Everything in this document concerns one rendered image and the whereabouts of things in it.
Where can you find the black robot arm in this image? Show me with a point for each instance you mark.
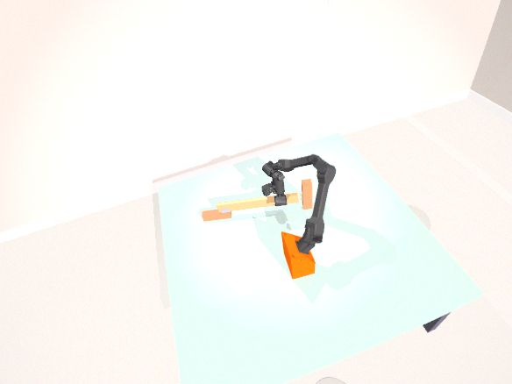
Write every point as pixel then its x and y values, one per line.
pixel 314 227

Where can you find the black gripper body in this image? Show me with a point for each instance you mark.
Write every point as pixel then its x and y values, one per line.
pixel 280 200

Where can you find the long wooden bed rail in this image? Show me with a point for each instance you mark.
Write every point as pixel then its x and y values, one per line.
pixel 254 203

